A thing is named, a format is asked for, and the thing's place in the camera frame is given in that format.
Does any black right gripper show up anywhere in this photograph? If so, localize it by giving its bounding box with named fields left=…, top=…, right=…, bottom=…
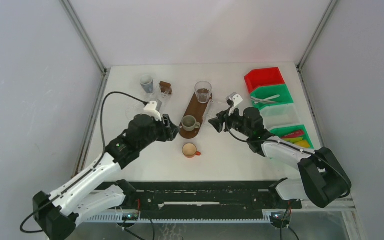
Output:
left=208, top=104, right=252, bottom=138

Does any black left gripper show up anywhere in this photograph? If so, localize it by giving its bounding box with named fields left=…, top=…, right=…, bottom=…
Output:
left=137, top=113, right=180, bottom=151

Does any clear textured acrylic holder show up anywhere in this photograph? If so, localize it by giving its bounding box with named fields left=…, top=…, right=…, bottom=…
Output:
left=205, top=100, right=229, bottom=120

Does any grey ceramic cup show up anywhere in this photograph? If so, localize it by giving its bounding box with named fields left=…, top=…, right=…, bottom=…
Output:
left=181, top=115, right=201, bottom=132

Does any orange ceramic cup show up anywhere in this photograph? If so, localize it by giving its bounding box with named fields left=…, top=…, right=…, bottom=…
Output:
left=182, top=143, right=201, bottom=158

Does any clear glass tumbler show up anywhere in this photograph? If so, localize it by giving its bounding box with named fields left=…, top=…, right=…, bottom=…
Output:
left=194, top=81, right=212, bottom=104

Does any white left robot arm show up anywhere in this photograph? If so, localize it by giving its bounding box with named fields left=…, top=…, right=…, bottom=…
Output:
left=29, top=114, right=180, bottom=240

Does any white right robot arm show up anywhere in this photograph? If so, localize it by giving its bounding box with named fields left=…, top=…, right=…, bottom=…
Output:
left=208, top=107, right=352, bottom=208

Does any brown oval wooden tray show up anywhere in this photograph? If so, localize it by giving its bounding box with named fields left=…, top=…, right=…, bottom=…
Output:
left=179, top=93, right=213, bottom=139

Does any clear textured oval tray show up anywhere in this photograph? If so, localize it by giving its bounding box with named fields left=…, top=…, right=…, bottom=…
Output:
left=125, top=85, right=167, bottom=121

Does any green toothpaste tube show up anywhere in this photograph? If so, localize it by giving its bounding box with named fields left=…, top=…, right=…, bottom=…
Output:
left=283, top=137, right=304, bottom=144

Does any green bin with toothpaste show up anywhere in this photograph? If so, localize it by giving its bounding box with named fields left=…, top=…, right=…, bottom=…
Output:
left=269, top=124, right=314, bottom=149

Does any red toothpaste tube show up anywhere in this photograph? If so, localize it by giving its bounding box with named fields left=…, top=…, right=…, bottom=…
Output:
left=281, top=129, right=306, bottom=139

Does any yellow toothpaste tube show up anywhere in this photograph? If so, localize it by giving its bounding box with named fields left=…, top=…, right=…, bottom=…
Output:
left=294, top=140, right=312, bottom=149

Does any green bin with toothbrushes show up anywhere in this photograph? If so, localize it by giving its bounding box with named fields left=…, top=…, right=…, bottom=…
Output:
left=250, top=84, right=294, bottom=110

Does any red storage bin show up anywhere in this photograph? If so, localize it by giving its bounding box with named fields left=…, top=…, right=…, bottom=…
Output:
left=244, top=67, right=285, bottom=93

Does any white storage bin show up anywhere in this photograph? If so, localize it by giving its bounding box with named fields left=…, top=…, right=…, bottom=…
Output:
left=260, top=103, right=301, bottom=130

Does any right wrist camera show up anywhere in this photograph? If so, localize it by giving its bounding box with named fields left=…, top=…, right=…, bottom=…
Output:
left=226, top=92, right=243, bottom=116

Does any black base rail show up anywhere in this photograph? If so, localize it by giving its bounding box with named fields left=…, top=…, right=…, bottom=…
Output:
left=116, top=180, right=302, bottom=221

